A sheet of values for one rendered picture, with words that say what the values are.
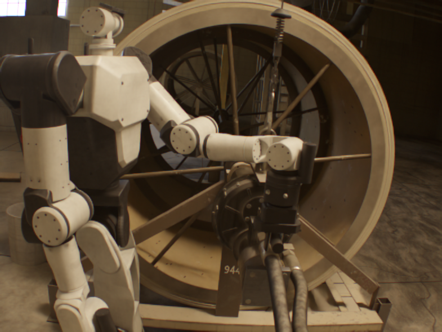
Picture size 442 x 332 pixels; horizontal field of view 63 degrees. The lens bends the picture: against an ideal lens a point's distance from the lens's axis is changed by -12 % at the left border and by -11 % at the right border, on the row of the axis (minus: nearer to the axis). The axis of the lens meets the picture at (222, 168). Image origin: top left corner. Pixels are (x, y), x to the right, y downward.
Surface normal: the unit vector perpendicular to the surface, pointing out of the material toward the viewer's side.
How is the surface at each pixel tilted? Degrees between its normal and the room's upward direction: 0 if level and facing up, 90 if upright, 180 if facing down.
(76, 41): 90
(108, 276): 90
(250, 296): 90
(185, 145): 97
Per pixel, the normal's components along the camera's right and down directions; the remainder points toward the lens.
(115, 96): 0.59, 0.14
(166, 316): 0.10, -0.96
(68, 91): 0.99, 0.07
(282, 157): -0.46, 0.18
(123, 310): 0.04, 0.25
